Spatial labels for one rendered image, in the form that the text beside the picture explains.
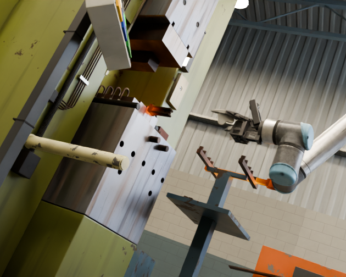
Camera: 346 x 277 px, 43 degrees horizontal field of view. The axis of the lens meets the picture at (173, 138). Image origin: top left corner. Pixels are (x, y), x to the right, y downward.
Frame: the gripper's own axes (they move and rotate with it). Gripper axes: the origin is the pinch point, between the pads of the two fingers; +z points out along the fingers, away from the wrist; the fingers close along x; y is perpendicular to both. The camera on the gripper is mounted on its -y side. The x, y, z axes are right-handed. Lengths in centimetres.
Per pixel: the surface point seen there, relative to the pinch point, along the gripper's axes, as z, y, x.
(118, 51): 15, 5, -48
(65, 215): 35, 55, -16
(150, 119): 33.0, 3.5, 2.7
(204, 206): 6.5, 28.3, 27.0
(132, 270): 212, 52, 300
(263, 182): -2, 1, 58
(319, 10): 237, -620, 625
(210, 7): 33, -64, 9
